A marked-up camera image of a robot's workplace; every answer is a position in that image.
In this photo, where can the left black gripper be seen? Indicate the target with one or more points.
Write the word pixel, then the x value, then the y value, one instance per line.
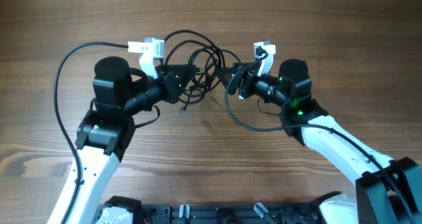
pixel 173 87

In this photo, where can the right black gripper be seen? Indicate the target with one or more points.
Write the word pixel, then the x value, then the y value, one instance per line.
pixel 237 70

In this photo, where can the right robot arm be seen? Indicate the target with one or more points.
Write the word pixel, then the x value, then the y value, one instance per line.
pixel 387 190

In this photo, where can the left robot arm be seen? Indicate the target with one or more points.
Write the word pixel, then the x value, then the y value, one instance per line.
pixel 107 129

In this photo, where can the black base frame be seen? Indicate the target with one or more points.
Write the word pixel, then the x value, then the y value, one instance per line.
pixel 227 214

